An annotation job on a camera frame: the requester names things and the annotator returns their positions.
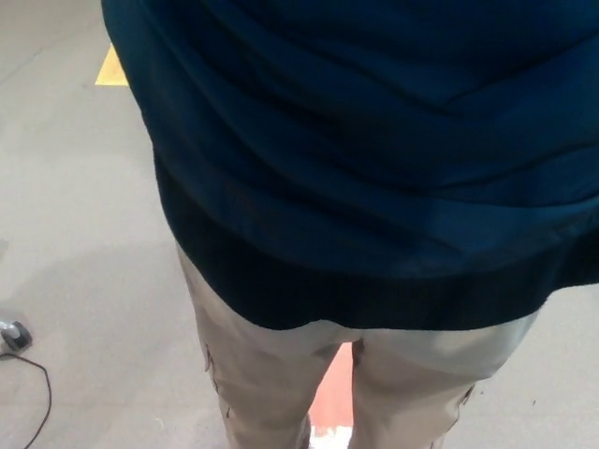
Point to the red white left sneaker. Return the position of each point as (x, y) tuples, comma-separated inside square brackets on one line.
[(330, 432)]

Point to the dark teal coat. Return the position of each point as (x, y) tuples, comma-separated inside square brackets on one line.
[(351, 140)]

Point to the yellow floor marking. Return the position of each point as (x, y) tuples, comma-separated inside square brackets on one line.
[(112, 70)]

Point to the grey floor device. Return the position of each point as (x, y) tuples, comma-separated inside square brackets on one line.
[(14, 334)]

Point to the beige trousers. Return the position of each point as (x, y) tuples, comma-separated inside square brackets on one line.
[(262, 374)]

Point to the orange floor mat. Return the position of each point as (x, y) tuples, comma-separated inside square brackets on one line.
[(334, 383)]

